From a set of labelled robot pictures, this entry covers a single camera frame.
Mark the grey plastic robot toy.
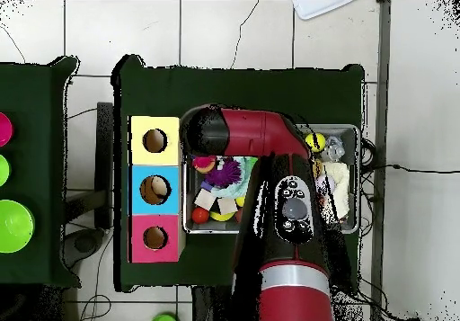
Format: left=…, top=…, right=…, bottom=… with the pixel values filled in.
left=320, top=135, right=346, bottom=163

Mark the dark green tablecloth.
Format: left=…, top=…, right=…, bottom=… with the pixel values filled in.
left=112, top=54, right=366, bottom=295
left=0, top=56, right=81, bottom=288

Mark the small green bowl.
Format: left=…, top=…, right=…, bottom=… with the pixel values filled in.
left=0, top=154, right=11, bottom=188

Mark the yellow ball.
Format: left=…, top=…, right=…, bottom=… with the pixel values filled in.
left=305, top=132, right=327, bottom=154

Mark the white tray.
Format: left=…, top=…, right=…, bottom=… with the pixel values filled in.
left=292, top=0, right=357, bottom=21

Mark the mint green cloth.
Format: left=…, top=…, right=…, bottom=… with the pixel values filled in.
left=211, top=156, right=260, bottom=200

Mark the pink bowl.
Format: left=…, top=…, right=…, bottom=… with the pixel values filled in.
left=0, top=111, right=14, bottom=148

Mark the black power cable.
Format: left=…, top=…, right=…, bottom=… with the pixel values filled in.
left=362, top=163, right=460, bottom=175

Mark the white baseball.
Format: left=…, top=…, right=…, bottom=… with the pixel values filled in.
left=317, top=174, right=336, bottom=195

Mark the black stand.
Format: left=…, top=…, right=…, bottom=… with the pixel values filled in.
left=64, top=101, right=115, bottom=230

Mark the grey metal post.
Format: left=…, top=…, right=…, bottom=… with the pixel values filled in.
left=369, top=0, right=392, bottom=321

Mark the large green bowl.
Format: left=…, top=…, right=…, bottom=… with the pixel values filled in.
left=0, top=199, right=36, bottom=254

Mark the wooden box with three holes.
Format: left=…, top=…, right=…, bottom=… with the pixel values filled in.
left=128, top=115, right=186, bottom=264

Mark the multicolour spiky caterpillar toy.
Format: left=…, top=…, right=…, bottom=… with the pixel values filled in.
left=191, top=155, right=217, bottom=174

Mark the purple spiky toy with eyes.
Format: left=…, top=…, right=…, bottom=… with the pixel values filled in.
left=205, top=158, right=243, bottom=188

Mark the shallow silver mesh bin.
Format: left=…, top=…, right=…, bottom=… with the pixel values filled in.
left=181, top=123, right=361, bottom=235

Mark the red ball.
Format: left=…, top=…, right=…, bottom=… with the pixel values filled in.
left=190, top=206, right=210, bottom=226

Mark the grey rounded stand foot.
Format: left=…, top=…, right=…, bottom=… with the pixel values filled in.
left=62, top=227, right=106, bottom=269

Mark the wooden cube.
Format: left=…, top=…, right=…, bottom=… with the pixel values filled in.
left=217, top=197, right=239, bottom=216
left=194, top=188, right=217, bottom=210

